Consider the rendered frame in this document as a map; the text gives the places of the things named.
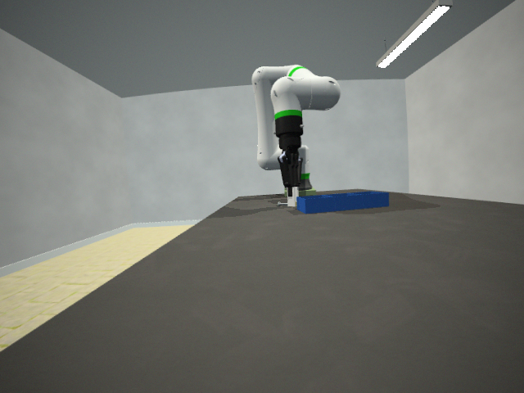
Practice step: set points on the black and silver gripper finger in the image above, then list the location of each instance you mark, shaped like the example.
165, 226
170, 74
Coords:
297, 174
288, 181

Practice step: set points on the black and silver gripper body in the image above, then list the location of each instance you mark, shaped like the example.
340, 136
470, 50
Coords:
289, 144

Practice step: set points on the blue three-compartment bin rack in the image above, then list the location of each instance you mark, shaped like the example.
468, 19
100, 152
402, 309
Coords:
342, 201

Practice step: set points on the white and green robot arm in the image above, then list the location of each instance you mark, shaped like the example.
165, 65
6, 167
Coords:
279, 108

